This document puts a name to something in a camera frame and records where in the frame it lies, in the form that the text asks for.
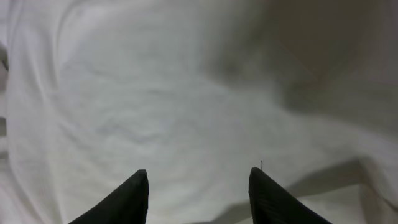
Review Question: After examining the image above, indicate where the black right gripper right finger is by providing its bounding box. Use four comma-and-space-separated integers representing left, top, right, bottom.
249, 167, 330, 224

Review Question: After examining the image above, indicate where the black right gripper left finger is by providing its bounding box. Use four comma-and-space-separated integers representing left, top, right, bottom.
70, 169, 149, 224

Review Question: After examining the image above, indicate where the white t-shirt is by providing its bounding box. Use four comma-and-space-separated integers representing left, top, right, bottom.
1, 1, 397, 223

